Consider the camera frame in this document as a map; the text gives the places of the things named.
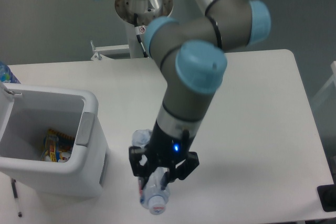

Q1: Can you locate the black table clamp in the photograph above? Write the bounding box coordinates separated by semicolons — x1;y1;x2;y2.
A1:
317;184;335;212

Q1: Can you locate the crushed clear plastic bottle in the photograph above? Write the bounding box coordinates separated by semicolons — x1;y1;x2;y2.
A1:
132;129;170;215

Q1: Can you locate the colourful snack wrapper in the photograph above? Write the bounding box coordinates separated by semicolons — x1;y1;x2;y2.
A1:
40;129;75;163

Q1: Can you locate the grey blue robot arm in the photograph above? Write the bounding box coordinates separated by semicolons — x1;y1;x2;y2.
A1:
124;0;271;189

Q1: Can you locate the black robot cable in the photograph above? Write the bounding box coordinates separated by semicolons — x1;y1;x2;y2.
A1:
133;13;150;58

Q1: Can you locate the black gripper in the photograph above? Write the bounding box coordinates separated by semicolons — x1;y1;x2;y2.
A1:
129;123;199;189

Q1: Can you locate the black pen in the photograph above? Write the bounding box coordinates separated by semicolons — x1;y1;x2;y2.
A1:
10;178;23;218

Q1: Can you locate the white plastic trash can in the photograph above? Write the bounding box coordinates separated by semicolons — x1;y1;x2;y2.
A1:
1;83;108;197

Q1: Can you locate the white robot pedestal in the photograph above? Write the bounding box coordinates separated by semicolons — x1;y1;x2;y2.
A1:
91;0;173;61

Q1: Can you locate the blue water bottle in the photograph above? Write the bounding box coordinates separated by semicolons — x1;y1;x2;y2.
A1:
0;62;20;84

